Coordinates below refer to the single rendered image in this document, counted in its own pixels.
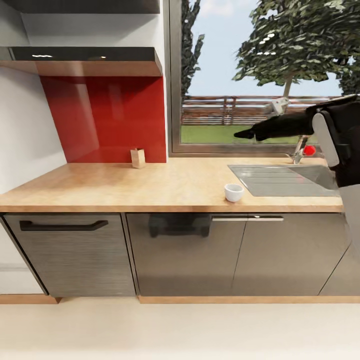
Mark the dishwasher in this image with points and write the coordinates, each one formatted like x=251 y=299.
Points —
x=76 y=254

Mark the water glass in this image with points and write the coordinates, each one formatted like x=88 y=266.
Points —
x=138 y=158

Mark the drop in sink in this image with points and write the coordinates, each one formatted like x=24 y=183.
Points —
x=289 y=180

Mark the cabinet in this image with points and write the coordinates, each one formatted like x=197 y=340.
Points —
x=235 y=254

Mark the fridge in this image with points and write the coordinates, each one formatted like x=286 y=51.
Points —
x=30 y=145

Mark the fixed window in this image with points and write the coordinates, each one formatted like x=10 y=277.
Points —
x=225 y=60

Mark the countertop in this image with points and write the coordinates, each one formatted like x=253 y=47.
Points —
x=182 y=185

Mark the coffee cup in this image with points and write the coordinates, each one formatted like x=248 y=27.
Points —
x=233 y=192

